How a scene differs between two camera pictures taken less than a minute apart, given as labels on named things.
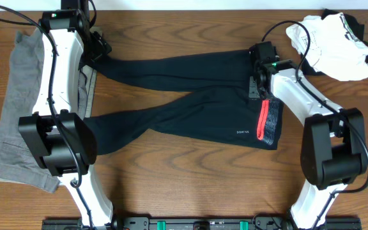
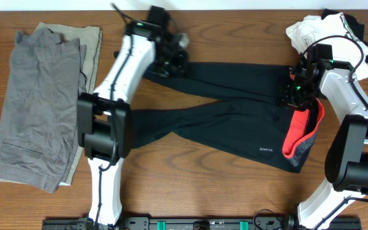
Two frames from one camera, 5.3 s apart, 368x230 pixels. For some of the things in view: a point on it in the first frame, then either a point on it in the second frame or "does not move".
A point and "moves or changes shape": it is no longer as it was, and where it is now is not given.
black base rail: (198, 223) does not move
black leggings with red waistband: (216, 104) moves or changes shape
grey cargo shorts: (11, 160) does not move
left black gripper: (101, 47) -> (182, 63)
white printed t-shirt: (335, 50) does not move
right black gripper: (252, 92) -> (286, 99)
